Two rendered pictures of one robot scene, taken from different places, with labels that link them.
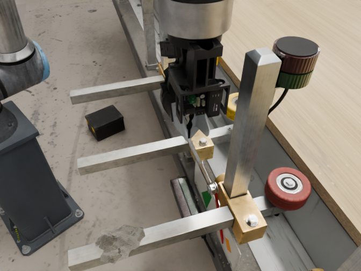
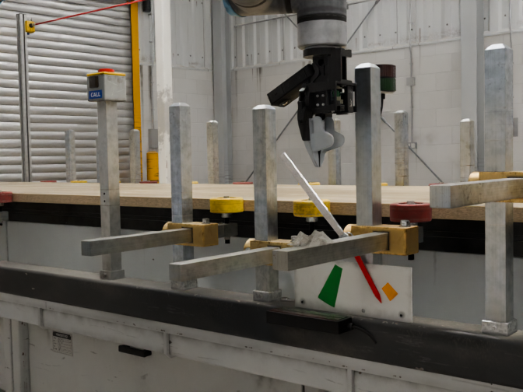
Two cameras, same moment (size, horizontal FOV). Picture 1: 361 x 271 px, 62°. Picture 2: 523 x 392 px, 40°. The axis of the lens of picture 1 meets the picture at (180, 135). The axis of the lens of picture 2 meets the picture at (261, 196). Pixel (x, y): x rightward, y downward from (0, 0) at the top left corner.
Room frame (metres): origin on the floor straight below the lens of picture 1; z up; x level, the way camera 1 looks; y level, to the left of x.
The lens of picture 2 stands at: (-0.68, 0.81, 1.00)
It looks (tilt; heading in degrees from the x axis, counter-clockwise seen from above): 3 degrees down; 327
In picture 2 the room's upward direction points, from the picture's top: 1 degrees counter-clockwise
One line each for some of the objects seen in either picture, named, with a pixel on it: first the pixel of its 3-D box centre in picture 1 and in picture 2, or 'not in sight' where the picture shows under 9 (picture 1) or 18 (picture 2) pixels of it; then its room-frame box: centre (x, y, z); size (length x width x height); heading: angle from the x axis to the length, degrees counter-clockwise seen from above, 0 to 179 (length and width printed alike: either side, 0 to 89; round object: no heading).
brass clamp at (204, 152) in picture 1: (195, 136); (275, 252); (0.57, -0.04, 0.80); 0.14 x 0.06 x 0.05; 17
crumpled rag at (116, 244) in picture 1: (120, 240); (314, 236); (0.24, 0.10, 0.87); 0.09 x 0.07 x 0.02; 107
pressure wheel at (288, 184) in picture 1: (282, 198); (410, 230); (0.34, -0.20, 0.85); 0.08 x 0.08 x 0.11
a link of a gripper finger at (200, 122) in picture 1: (201, 123); (330, 141); (0.37, -0.03, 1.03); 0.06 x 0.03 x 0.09; 17
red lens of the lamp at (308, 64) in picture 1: (294, 54); (380, 72); (0.36, -0.15, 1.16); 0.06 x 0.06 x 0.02
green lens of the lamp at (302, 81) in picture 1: (289, 70); (380, 85); (0.36, -0.15, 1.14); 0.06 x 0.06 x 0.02
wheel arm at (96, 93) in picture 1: (144, 85); (166, 238); (0.76, 0.11, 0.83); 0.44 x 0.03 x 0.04; 107
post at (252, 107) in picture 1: (238, 169); (368, 192); (0.35, -0.11, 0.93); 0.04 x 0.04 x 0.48; 17
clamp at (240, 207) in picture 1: (239, 204); (380, 238); (0.33, -0.12, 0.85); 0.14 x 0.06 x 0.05; 17
